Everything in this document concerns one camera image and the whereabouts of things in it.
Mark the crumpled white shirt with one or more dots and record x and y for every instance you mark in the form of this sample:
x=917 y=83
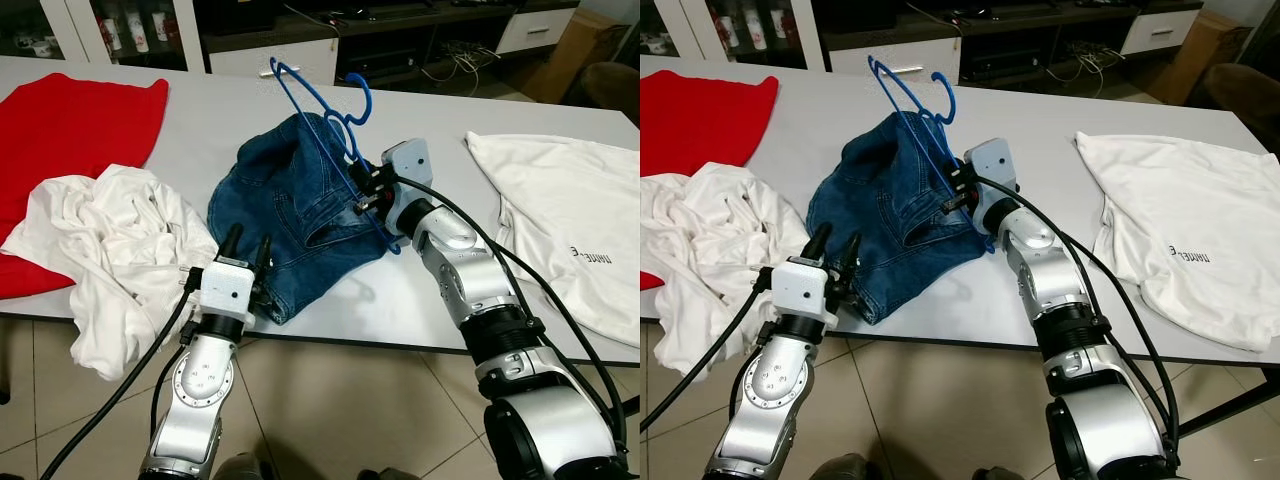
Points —
x=720 y=250
x=110 y=250

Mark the blue plastic hanger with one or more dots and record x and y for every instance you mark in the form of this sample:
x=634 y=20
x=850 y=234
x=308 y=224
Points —
x=369 y=100
x=955 y=98

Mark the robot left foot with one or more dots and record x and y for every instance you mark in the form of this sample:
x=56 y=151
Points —
x=240 y=468
x=842 y=468

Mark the blue denim jeans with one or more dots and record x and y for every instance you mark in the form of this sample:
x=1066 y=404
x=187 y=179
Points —
x=280 y=200
x=880 y=200

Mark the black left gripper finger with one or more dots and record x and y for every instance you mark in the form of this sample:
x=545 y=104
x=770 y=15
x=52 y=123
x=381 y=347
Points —
x=264 y=256
x=817 y=243
x=849 y=256
x=230 y=245

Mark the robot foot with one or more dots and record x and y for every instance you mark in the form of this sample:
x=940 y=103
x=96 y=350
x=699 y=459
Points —
x=240 y=468
x=842 y=468
x=390 y=474
x=1000 y=474

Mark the white T-shirt black print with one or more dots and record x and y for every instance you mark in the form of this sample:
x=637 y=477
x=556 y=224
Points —
x=570 y=220
x=1180 y=220

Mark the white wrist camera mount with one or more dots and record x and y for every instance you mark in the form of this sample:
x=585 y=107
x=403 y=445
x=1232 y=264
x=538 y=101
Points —
x=800 y=290
x=225 y=290
x=992 y=162
x=408 y=165

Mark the tall brown cardboard box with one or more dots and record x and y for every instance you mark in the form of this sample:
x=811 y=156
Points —
x=1205 y=60
x=570 y=65

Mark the red T-shirt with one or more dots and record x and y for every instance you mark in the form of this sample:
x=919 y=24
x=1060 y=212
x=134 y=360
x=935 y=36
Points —
x=70 y=130
x=700 y=120

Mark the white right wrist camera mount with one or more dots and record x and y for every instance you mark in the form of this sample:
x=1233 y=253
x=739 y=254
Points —
x=992 y=162
x=408 y=165

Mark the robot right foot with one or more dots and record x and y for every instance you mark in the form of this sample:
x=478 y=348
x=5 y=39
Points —
x=390 y=474
x=1000 y=474

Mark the small white cabinet drawer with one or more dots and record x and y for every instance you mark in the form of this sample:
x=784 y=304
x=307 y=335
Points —
x=535 y=32
x=1160 y=32

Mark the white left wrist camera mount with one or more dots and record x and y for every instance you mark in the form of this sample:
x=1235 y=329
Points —
x=800 y=290
x=225 y=290

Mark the white glass display cabinet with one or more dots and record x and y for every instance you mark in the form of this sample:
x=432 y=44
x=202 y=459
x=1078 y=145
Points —
x=812 y=35
x=190 y=35

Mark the wide white cabinet drawer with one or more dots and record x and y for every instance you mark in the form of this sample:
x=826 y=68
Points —
x=250 y=62
x=850 y=62

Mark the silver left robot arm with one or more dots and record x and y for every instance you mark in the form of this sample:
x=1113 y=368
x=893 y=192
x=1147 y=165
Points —
x=770 y=390
x=200 y=390

